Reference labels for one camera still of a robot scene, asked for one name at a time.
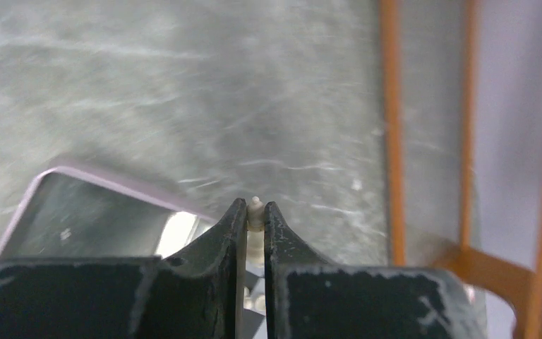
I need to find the black white chess board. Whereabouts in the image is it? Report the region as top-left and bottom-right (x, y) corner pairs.
(241, 261), (267, 339)

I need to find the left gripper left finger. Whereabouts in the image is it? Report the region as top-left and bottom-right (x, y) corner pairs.
(0, 198), (247, 338)

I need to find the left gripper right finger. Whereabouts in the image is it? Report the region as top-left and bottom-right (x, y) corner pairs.
(264, 202), (486, 338)

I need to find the silver tin with white pieces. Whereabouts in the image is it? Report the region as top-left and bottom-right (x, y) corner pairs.
(0, 161), (217, 259)

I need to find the white king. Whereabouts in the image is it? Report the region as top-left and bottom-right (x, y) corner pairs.
(246, 196), (265, 266)

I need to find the wooden three-tier rack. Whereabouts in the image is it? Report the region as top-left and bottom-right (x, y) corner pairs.
(377, 0), (542, 339)

